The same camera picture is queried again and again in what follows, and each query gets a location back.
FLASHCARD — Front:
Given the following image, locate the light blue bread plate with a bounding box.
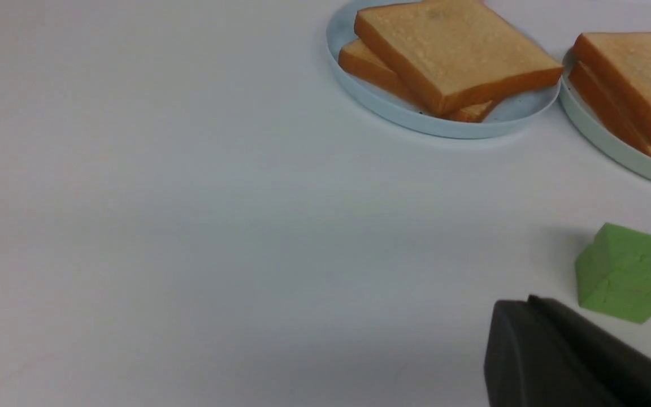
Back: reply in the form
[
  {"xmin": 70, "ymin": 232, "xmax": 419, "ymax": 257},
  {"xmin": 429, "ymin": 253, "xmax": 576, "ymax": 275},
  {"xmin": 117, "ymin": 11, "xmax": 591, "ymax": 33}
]
[{"xmin": 325, "ymin": 1, "xmax": 564, "ymax": 140}]

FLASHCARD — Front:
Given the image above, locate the toast bread slice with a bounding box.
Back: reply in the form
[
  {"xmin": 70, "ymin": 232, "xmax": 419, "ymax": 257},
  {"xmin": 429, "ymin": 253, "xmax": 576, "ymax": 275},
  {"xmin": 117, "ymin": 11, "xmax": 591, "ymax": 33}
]
[
  {"xmin": 354, "ymin": 1, "xmax": 563, "ymax": 116},
  {"xmin": 338, "ymin": 39, "xmax": 503, "ymax": 123},
  {"xmin": 568, "ymin": 62, "xmax": 651, "ymax": 157},
  {"xmin": 572, "ymin": 32, "xmax": 651, "ymax": 141}
]

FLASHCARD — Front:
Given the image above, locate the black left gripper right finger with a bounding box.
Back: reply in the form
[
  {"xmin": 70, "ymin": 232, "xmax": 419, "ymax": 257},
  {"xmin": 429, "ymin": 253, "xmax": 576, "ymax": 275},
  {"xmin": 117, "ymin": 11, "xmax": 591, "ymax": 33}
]
[{"xmin": 528, "ymin": 295, "xmax": 651, "ymax": 406}]

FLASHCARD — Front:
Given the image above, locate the green foam cube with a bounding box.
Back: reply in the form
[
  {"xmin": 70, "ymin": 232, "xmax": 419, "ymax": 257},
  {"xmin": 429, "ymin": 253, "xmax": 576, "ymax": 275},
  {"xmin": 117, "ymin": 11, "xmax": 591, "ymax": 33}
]
[{"xmin": 575, "ymin": 223, "xmax": 651, "ymax": 324}]

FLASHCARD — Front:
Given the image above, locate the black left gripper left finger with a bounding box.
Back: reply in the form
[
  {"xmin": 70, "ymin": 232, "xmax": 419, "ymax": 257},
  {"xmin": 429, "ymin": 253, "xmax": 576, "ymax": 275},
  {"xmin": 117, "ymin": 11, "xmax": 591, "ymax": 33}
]
[{"xmin": 484, "ymin": 300, "xmax": 625, "ymax": 406}]

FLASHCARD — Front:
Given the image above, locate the mint green centre plate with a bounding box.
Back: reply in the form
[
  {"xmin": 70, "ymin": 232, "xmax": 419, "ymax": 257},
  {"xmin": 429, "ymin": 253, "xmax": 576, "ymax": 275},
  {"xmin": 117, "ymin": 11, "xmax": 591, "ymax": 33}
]
[{"xmin": 559, "ymin": 48, "xmax": 651, "ymax": 181}]

